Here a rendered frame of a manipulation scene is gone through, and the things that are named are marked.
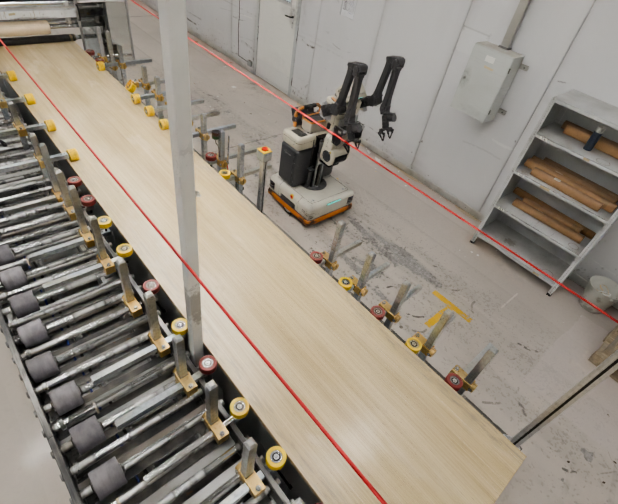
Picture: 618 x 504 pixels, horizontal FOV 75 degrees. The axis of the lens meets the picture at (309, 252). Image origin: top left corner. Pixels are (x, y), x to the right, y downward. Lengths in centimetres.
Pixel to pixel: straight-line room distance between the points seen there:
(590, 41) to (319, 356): 337
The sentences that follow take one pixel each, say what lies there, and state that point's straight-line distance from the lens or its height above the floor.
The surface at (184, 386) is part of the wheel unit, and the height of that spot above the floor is 87.
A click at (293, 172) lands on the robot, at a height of 47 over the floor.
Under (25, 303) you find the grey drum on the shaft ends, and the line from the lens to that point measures 239.
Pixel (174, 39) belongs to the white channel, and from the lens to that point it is 114.
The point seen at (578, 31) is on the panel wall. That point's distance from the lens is 433.
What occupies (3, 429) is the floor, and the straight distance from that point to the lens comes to 305.
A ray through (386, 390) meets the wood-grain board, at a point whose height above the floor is 90.
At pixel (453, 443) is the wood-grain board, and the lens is 198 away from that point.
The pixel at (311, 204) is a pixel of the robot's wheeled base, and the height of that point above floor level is 28.
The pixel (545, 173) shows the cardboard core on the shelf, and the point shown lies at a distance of 410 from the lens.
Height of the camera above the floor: 254
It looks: 43 degrees down
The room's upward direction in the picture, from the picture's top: 12 degrees clockwise
